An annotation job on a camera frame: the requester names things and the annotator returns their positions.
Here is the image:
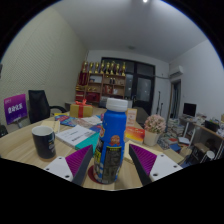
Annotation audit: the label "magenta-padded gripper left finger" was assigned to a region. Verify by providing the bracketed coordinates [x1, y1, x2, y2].
[43, 144, 94, 187]

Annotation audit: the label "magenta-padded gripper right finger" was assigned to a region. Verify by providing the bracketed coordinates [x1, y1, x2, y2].
[128, 143, 184, 187]

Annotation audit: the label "blue bottle with white cap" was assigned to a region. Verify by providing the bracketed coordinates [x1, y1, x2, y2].
[92, 97, 129, 185]

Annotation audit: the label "black mug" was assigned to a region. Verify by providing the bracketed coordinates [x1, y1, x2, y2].
[31, 125, 57, 160]

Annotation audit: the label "flat round red coaster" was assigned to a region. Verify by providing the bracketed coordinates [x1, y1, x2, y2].
[87, 164, 101, 185]

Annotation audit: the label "stack of books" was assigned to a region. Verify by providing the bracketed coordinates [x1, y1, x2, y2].
[166, 118, 183, 138]

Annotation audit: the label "pink flowers in white pot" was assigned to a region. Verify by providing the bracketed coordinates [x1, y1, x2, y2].
[143, 114, 167, 147]

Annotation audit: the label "orange red book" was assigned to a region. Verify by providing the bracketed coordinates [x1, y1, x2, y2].
[124, 125, 146, 144]

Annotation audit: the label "blue colourful book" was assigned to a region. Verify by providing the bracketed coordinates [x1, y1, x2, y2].
[54, 114, 78, 128]

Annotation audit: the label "white round stool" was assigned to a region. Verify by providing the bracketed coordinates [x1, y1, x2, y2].
[199, 150, 216, 164]

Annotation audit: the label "cluttered wooden side desk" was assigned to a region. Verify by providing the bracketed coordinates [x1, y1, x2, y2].
[179, 113, 224, 161]

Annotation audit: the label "standing paper card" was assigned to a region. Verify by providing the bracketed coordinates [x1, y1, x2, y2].
[125, 107, 138, 128]

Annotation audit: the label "yellow gift box red ribbon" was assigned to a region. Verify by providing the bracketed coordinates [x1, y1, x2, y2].
[69, 98, 94, 119]

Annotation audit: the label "black computer monitor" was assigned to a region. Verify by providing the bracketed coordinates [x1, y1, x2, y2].
[182, 102, 198, 118]

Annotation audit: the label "black office chair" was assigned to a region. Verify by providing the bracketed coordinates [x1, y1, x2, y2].
[27, 89, 68, 125]

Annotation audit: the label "black mesh chair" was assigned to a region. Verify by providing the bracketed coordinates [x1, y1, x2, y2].
[0, 123, 9, 138]

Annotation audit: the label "purple sign board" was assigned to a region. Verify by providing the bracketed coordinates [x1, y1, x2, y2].
[3, 93, 29, 126]

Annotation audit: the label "black framed glass door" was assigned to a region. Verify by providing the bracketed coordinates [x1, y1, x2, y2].
[100, 57, 156, 116]

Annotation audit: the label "wooden shelf unit with trophies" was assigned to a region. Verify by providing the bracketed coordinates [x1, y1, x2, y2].
[75, 60, 128, 105]

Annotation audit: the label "white air conditioner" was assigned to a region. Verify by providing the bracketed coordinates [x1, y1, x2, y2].
[169, 65, 185, 78]

